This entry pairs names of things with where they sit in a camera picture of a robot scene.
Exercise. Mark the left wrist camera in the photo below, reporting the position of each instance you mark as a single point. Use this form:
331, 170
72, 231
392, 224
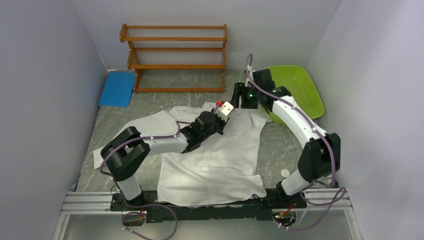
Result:
223, 109

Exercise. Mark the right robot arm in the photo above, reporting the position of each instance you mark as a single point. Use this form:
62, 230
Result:
320, 155

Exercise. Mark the wooden shoe rack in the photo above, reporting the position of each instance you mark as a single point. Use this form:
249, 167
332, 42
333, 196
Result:
176, 47

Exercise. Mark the white round brooch backing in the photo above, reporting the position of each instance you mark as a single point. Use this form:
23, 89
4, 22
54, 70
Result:
285, 173

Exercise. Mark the white shirt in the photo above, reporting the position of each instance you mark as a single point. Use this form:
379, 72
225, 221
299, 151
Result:
221, 170

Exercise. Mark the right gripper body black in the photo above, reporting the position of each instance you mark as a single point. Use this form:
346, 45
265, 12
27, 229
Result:
250, 97

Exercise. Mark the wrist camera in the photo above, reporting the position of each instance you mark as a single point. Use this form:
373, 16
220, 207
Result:
263, 79
223, 109

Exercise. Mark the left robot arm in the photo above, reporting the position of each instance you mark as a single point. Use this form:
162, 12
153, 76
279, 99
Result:
125, 153

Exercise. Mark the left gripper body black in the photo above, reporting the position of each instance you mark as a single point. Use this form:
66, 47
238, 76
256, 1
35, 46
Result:
219, 124

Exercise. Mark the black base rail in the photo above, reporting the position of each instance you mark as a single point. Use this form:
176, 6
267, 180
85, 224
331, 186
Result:
260, 209

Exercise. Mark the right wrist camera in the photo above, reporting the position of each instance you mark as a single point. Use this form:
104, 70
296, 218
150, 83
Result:
263, 79

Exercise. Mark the blue board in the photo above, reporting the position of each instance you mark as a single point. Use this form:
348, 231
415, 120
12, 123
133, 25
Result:
118, 89

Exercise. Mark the green plastic basin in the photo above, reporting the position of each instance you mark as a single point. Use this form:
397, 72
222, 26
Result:
298, 82

